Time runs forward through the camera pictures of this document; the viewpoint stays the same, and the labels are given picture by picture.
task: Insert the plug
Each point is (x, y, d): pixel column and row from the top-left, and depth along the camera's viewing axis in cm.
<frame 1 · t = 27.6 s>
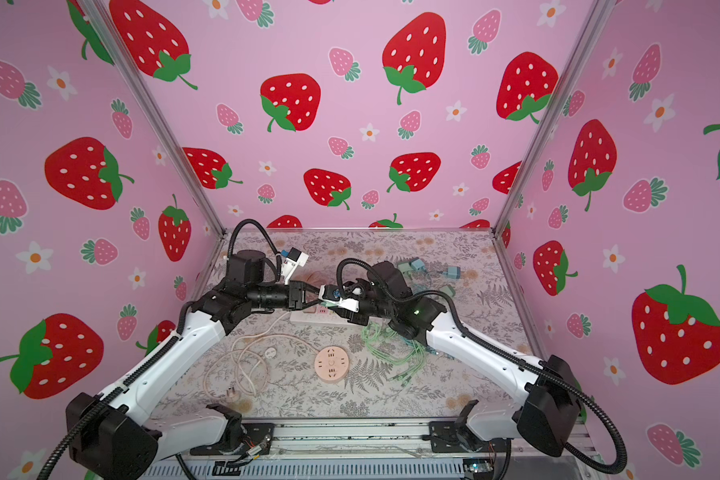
left hand: (326, 297, 70), fingers open
right hand: (332, 292, 72), fingers open
white multicolour power strip: (317, 313, 95), point 4 cm above the table
round pink power socket: (331, 364, 85), point 3 cm above the table
teal charger plug: (453, 272, 108), point 2 cm above the table

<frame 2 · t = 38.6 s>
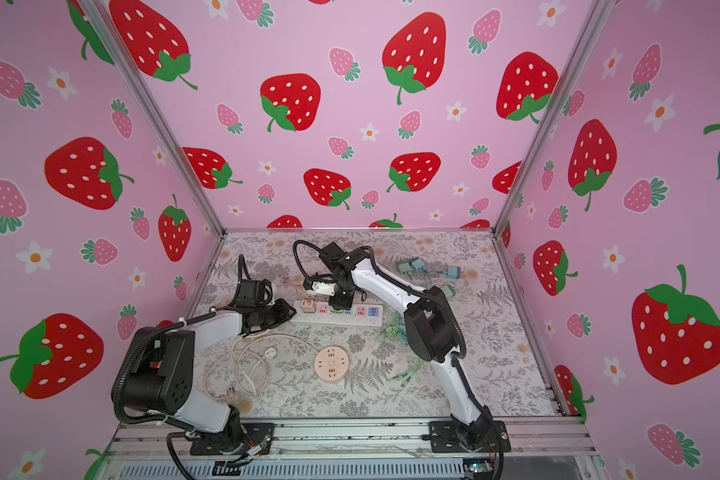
left hand: (293, 310, 95), fingers open
right hand: (337, 299, 92), fingers open
the named things where they were.

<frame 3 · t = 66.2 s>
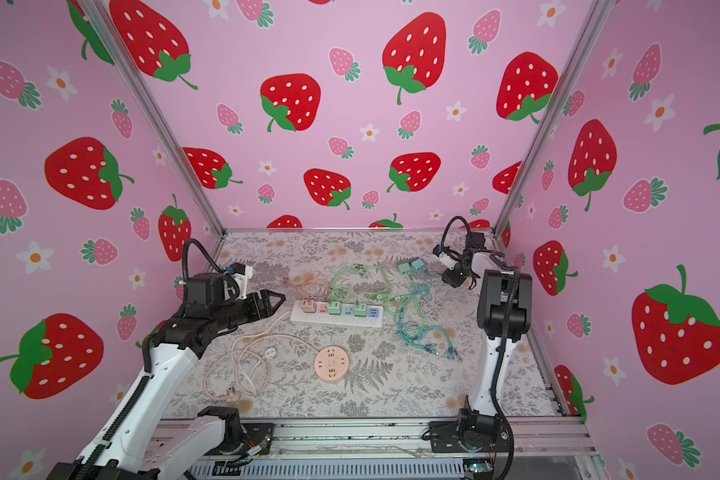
left hand: (275, 298, 76), fingers open
right hand: (454, 271, 107), fingers open
green charger plug: (334, 308, 92), point 7 cm above the table
green charger plug 2: (360, 310, 92), point 7 cm above the table
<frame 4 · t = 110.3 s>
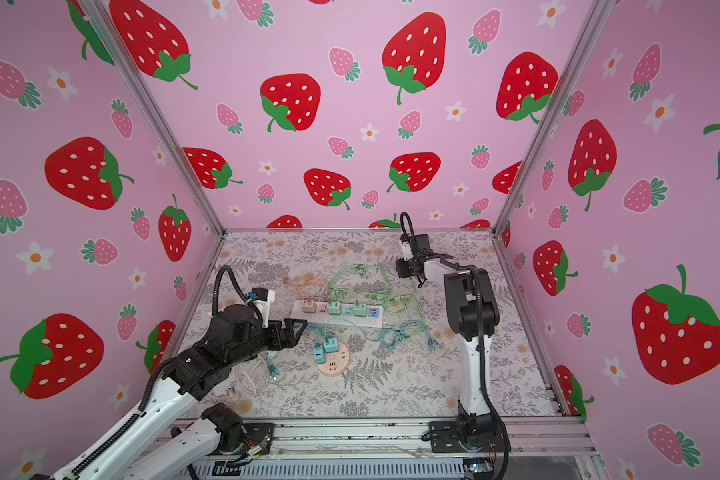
left hand: (295, 322, 74), fingers open
right hand: (403, 264, 109), fingers open
blue charger plug: (331, 345, 85), point 7 cm above the table
